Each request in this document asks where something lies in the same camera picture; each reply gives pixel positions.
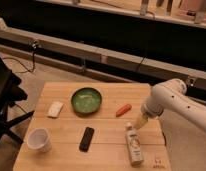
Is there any black remote control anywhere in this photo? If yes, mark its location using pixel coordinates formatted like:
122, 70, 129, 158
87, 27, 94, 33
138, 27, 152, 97
79, 127, 94, 152

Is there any white paper cup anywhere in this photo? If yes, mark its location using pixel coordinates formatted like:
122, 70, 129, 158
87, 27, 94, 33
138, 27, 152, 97
26, 128, 51, 153

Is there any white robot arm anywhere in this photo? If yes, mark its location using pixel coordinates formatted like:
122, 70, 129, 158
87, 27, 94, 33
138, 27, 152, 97
134, 78, 206, 132

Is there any white lotion bottle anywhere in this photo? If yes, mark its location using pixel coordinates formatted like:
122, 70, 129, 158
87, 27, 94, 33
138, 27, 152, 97
125, 122, 144, 167

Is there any white rectangular sponge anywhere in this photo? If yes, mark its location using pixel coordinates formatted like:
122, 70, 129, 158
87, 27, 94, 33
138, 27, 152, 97
47, 102, 63, 118

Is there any green bowl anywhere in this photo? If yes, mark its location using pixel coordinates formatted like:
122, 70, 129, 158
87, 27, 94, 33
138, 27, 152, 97
71, 87, 102, 116

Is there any black office chair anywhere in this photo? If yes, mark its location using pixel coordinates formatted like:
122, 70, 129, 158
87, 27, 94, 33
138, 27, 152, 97
0, 57, 34, 144

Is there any black floor cable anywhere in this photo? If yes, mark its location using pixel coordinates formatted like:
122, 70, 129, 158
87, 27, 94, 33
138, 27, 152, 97
0, 39, 40, 75

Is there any orange carrot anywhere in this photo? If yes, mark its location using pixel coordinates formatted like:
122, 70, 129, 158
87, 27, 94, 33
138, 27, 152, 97
116, 104, 132, 117

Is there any cream robot gripper finger tip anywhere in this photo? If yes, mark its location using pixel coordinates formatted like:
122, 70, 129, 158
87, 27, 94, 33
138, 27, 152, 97
134, 114, 148, 130

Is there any wooden table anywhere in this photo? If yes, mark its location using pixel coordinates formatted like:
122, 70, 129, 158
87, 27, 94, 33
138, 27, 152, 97
14, 82, 171, 171

